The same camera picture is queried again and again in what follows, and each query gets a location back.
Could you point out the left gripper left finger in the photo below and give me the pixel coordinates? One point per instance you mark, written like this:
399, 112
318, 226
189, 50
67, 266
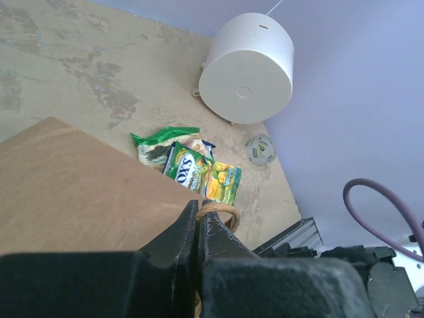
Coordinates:
157, 280

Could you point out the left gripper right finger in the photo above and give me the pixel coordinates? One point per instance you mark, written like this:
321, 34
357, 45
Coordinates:
237, 283

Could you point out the green tea candy bag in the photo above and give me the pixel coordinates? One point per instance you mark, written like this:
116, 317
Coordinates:
211, 179

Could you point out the brown paper bag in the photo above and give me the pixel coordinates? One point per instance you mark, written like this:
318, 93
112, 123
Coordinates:
65, 191

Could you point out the green Chuba chips bag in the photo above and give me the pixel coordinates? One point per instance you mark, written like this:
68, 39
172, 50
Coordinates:
153, 150

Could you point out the blue white snack packet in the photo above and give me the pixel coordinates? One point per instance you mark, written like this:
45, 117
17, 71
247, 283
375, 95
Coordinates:
209, 147

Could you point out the white cylindrical container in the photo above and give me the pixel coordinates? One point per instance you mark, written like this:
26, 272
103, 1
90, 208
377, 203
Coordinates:
247, 76

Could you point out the black aluminium frame rail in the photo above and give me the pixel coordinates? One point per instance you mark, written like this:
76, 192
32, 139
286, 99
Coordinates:
302, 239

